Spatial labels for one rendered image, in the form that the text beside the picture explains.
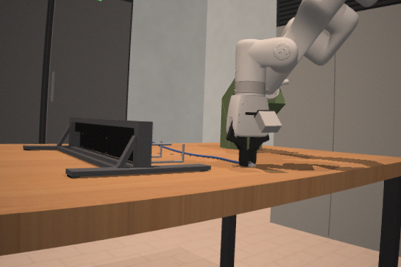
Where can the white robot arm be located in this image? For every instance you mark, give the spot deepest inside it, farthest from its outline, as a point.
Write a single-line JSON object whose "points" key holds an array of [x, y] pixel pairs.
{"points": [[255, 59]]}

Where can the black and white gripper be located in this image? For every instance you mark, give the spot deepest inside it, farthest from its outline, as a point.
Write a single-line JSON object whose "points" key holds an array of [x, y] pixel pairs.
{"points": [[239, 124]]}

